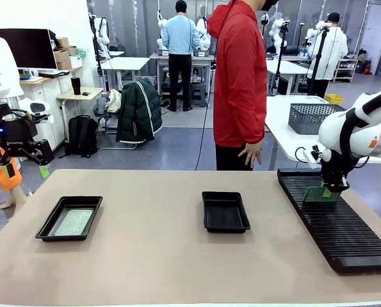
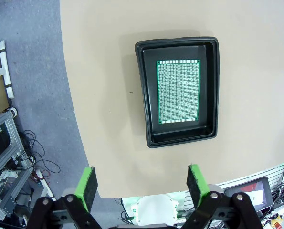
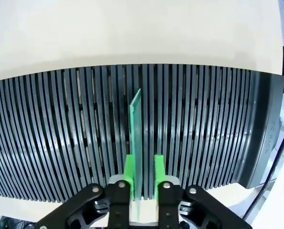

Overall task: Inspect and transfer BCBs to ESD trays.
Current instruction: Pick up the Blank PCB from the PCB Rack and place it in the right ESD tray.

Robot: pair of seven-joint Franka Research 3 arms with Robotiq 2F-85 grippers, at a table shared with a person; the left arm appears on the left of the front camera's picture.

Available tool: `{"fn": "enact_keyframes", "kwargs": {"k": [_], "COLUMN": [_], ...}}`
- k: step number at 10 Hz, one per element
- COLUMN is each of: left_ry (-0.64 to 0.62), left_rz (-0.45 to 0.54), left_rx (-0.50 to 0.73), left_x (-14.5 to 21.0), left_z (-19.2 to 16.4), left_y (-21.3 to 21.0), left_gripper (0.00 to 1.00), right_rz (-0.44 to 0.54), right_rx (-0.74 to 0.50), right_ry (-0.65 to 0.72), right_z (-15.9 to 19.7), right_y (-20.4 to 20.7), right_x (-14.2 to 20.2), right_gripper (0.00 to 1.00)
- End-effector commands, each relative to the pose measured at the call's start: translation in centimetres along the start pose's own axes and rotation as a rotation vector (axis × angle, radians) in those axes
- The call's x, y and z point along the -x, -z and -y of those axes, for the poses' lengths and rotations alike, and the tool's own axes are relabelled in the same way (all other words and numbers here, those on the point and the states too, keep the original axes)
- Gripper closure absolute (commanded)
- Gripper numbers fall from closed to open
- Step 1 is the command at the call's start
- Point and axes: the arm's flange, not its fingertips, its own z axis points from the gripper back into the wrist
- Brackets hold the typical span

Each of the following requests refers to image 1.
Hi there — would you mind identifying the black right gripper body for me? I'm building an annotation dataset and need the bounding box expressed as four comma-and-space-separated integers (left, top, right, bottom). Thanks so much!
320, 150, 351, 186

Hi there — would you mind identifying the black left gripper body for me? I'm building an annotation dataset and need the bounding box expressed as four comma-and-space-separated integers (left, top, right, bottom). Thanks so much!
0, 111, 39, 158

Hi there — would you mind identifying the green circuit board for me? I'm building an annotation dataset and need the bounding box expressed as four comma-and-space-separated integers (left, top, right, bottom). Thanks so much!
53, 208, 97, 237
302, 186, 338, 205

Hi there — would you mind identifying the black ESD tray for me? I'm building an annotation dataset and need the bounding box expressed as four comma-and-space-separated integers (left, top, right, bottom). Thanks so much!
201, 191, 252, 233
35, 195, 104, 242

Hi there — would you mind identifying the red sleeved right forearm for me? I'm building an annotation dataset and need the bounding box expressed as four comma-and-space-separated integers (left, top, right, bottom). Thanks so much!
239, 95, 268, 146

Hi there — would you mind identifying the person's right hand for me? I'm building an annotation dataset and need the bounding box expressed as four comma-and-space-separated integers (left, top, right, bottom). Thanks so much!
238, 142, 263, 169

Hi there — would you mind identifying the mannequin with orange trousers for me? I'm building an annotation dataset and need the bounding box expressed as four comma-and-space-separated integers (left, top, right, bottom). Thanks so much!
0, 17, 29, 210

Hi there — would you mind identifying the black backpack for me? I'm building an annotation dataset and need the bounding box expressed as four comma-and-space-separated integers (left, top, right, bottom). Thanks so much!
61, 114, 99, 159

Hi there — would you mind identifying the black slotted board rack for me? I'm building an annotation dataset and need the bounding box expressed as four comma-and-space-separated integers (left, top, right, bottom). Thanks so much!
277, 167, 381, 274

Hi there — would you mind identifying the grey mesh basket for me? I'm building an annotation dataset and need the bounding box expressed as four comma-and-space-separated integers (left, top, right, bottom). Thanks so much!
288, 102, 347, 136

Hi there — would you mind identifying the yellow bin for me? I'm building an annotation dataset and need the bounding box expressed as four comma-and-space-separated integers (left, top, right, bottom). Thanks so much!
323, 93, 345, 105

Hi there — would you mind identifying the black keyboard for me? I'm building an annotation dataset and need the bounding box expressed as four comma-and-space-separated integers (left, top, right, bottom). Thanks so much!
38, 69, 71, 79

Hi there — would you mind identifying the white round-cornered table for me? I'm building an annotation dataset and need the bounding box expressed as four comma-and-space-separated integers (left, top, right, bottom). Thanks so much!
265, 95, 381, 175

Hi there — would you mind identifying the grey chair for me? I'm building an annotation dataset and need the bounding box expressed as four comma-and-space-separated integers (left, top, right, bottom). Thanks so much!
93, 95, 138, 150

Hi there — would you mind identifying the black tumbler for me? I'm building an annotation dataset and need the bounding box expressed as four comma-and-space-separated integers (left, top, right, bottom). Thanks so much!
70, 76, 82, 96

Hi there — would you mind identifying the wooden top side table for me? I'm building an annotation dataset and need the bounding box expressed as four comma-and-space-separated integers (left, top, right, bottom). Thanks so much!
56, 86, 104, 143

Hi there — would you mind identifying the black computer monitor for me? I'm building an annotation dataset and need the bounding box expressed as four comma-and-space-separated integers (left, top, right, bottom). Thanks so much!
0, 28, 59, 70

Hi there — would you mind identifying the large cardboard box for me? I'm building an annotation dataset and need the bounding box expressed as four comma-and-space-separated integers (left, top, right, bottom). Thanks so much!
53, 49, 72, 70

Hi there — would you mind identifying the white cloth bag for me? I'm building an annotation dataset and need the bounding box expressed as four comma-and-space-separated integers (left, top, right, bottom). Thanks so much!
105, 88, 123, 114

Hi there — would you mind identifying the metal storage shelf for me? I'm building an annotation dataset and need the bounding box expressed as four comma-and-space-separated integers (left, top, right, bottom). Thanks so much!
332, 57, 360, 83

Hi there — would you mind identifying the dark green jacket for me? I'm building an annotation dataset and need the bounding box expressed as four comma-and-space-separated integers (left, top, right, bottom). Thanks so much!
115, 78, 163, 144

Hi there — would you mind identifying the black tripod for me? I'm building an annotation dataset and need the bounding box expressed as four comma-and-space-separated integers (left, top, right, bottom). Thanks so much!
307, 24, 330, 97

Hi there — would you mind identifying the white work table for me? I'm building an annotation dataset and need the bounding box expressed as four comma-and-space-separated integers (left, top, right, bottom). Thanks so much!
266, 59, 312, 96
100, 56, 151, 93

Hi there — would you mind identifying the man in white jacket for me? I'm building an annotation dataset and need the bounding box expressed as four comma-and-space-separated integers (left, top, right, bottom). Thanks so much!
307, 12, 349, 97

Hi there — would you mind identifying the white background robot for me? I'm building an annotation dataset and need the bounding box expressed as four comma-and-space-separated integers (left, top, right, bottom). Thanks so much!
88, 12, 111, 57
156, 8, 169, 51
195, 17, 211, 52
268, 17, 290, 55

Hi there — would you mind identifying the person in red jacket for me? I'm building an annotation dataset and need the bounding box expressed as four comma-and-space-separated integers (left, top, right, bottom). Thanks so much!
207, 0, 279, 171

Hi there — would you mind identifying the grey step stool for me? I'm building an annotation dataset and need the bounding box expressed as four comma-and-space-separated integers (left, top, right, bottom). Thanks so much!
190, 82, 208, 108

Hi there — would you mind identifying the man in blue sweater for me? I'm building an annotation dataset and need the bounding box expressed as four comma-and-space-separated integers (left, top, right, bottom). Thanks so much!
161, 0, 201, 113

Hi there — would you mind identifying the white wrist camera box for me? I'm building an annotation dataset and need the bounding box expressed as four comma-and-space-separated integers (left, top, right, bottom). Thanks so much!
303, 145, 332, 169
18, 98, 55, 125

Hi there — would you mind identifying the metal frame workbench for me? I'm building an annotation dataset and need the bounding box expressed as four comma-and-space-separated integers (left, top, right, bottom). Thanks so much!
149, 52, 216, 108

